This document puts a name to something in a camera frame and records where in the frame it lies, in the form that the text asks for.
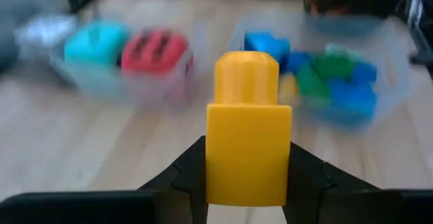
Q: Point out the green toy block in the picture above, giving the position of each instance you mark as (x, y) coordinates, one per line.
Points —
(311, 82)
(335, 66)

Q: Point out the small blue toy block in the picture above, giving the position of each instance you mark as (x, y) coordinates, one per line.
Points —
(265, 46)

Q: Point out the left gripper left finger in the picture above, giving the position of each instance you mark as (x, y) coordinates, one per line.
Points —
(189, 176)

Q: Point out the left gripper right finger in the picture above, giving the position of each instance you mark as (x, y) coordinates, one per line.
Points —
(304, 180)

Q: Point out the mint green studded brick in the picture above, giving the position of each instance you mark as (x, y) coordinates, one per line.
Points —
(338, 49)

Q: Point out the red foam die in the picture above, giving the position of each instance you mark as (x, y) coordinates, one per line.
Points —
(155, 58)

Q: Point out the teal foam die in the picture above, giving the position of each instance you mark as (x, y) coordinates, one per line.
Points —
(94, 44)

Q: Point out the yellow toy block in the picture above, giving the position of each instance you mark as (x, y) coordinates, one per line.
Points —
(287, 88)
(248, 142)

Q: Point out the large blue toy block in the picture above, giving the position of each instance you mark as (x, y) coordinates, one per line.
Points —
(352, 99)
(365, 71)

